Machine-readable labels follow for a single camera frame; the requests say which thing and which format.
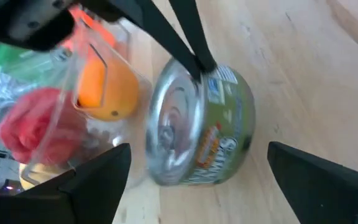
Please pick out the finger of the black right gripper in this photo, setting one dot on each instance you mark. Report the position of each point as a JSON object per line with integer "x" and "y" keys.
{"x": 154, "y": 25}
{"x": 194, "y": 31}

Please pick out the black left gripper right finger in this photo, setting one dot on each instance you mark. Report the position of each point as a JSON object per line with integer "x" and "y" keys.
{"x": 328, "y": 193}

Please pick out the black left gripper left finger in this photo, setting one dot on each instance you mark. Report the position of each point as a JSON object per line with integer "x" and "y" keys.
{"x": 57, "y": 205}

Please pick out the clear plastic bin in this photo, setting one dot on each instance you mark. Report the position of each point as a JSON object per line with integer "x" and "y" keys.
{"x": 42, "y": 62}
{"x": 135, "y": 133}

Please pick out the orange fruit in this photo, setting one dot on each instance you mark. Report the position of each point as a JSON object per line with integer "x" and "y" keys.
{"x": 117, "y": 93}

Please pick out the red bell pepper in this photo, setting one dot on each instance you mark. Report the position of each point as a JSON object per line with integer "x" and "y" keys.
{"x": 33, "y": 124}

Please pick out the silver tin can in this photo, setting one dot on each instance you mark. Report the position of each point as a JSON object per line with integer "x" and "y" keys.
{"x": 197, "y": 124}

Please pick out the black computer with pink lights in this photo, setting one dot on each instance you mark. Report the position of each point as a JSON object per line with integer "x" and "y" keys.
{"x": 8, "y": 188}

